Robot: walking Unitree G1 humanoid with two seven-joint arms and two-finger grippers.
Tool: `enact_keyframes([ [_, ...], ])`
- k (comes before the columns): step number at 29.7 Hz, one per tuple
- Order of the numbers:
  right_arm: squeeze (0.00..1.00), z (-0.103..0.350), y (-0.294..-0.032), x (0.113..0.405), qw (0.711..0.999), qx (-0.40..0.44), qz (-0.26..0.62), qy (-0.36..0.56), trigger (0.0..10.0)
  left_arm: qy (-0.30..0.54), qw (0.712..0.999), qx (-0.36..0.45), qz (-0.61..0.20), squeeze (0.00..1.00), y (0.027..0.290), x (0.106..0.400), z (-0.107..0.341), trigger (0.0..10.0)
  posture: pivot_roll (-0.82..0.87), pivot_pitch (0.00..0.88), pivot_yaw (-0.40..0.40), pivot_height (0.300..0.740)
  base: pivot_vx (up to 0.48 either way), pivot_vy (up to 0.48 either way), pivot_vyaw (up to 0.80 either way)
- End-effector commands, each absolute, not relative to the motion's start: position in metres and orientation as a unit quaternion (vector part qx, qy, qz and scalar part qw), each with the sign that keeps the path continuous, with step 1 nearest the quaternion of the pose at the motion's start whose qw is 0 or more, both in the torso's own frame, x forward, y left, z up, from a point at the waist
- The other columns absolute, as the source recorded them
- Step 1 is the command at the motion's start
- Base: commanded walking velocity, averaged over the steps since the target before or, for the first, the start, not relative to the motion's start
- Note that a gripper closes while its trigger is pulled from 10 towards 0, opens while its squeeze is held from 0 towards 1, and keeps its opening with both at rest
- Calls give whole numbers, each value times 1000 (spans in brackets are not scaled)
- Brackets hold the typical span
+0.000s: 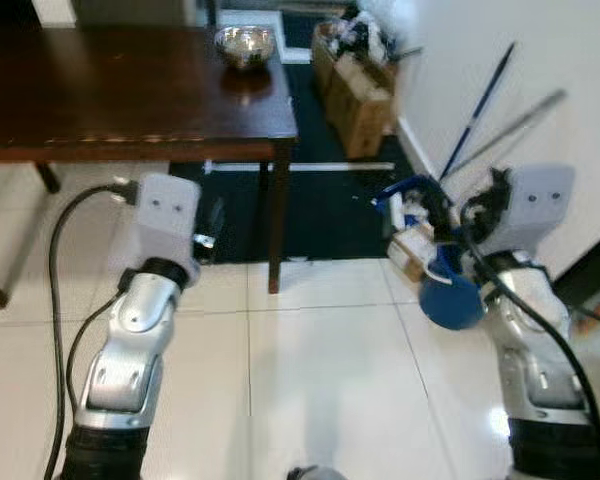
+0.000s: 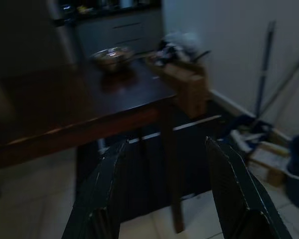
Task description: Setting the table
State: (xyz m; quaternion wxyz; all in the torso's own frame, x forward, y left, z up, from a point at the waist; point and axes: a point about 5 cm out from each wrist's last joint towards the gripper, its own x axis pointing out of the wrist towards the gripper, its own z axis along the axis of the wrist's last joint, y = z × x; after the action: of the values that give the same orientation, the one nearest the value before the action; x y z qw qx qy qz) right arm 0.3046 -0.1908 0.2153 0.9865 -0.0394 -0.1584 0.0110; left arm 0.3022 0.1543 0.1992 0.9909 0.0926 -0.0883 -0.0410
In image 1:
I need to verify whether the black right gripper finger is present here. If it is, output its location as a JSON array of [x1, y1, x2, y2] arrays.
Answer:
[[419, 179, 457, 242]]

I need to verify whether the shiny steel bowl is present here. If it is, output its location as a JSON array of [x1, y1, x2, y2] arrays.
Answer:
[[214, 25, 278, 72]]

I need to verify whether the small tan cardboard box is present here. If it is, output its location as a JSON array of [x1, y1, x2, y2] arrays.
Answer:
[[388, 226, 443, 284]]

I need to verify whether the blue round plastic object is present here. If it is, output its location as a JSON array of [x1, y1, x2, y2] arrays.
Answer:
[[418, 273, 487, 332]]

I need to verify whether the blue broom stick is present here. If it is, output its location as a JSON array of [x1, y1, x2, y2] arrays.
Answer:
[[439, 42, 517, 182]]

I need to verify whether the dark floor rug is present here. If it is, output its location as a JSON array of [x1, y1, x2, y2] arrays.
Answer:
[[170, 64, 443, 267]]

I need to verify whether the thin white floor strip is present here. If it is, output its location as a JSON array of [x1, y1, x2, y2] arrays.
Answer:
[[201, 159, 397, 175]]

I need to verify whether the brown cardboard box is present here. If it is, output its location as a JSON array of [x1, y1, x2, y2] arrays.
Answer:
[[312, 20, 400, 160]]

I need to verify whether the dark wooden table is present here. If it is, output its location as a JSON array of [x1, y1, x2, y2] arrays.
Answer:
[[0, 25, 299, 296]]

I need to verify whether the white plastic bag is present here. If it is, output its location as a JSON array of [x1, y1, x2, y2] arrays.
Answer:
[[342, 0, 419, 63]]

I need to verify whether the blue curved plastic handle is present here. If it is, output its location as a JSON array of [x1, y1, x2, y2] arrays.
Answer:
[[373, 174, 433, 217]]

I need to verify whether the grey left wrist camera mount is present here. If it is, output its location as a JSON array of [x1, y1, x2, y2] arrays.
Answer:
[[129, 172, 204, 287]]

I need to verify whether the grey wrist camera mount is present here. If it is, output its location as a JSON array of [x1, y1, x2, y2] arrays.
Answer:
[[478, 164, 577, 258], [129, 172, 204, 287]]

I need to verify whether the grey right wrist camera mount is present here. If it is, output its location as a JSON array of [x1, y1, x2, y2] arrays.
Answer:
[[478, 164, 577, 258]]

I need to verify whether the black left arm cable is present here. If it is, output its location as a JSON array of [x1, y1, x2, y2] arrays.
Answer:
[[43, 183, 133, 480]]

